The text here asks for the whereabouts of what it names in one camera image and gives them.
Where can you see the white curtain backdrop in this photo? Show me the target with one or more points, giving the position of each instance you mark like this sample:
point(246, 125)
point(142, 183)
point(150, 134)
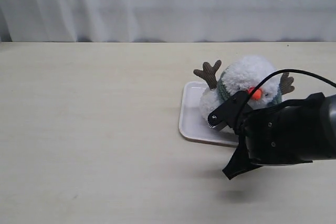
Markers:
point(167, 20)

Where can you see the teal fluffy scarf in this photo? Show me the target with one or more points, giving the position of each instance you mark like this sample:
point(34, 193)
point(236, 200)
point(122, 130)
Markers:
point(234, 79)

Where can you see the white plastic tray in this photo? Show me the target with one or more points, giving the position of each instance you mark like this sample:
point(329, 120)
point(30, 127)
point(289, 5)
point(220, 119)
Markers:
point(193, 127)

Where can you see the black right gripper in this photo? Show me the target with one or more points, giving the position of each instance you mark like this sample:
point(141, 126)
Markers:
point(293, 132)

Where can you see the white plush snowman toy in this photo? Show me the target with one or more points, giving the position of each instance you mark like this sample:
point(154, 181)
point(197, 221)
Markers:
point(210, 98)

